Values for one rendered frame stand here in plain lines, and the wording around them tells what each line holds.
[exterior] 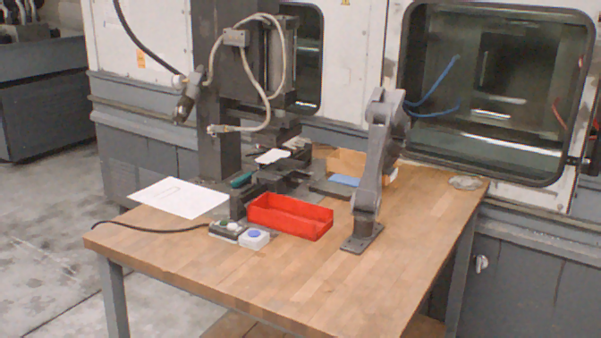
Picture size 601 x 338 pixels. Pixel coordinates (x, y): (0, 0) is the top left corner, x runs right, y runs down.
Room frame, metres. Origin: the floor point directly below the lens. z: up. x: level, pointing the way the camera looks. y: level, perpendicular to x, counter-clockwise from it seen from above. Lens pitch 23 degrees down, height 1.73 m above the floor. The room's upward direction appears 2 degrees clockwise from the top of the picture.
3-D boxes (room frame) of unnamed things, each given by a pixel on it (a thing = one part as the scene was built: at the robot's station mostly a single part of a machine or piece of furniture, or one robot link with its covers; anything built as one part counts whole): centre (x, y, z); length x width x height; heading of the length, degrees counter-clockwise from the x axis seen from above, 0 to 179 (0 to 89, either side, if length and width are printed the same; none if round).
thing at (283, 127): (1.77, 0.15, 1.22); 0.26 x 0.18 x 0.30; 61
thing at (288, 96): (1.75, 0.08, 1.37); 0.11 x 0.09 x 0.30; 151
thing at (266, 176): (1.75, 0.08, 0.98); 0.20 x 0.10 x 0.01; 151
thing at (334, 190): (1.78, -0.14, 0.91); 0.17 x 0.16 x 0.02; 151
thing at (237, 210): (1.54, 0.20, 0.95); 0.06 x 0.03 x 0.09; 151
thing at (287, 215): (1.50, 0.03, 0.93); 0.25 x 0.12 x 0.06; 61
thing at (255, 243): (1.37, 0.13, 0.90); 0.07 x 0.07 x 0.06; 61
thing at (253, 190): (1.60, 0.17, 0.95); 0.15 x 0.03 x 0.10; 151
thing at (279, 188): (1.75, 0.08, 0.94); 0.20 x 0.10 x 0.07; 151
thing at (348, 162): (1.91, -0.23, 0.93); 0.25 x 0.13 x 0.08; 61
